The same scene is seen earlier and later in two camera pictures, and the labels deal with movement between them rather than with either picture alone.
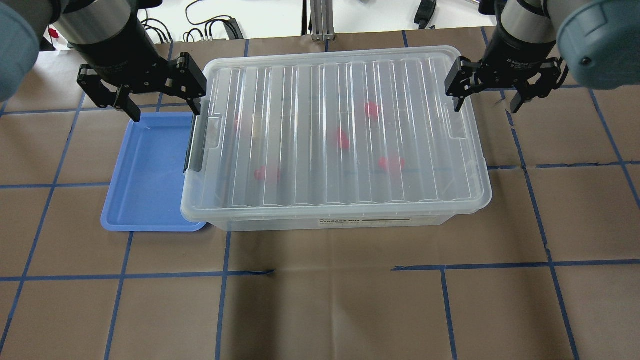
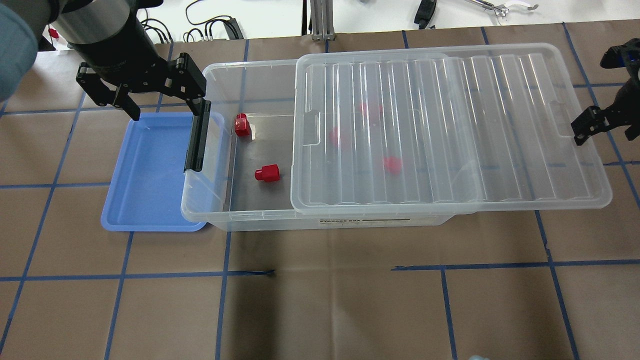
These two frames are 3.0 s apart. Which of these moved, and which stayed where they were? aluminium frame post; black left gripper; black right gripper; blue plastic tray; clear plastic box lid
Moved: clear plastic box lid; black right gripper
Stayed: blue plastic tray; black left gripper; aluminium frame post
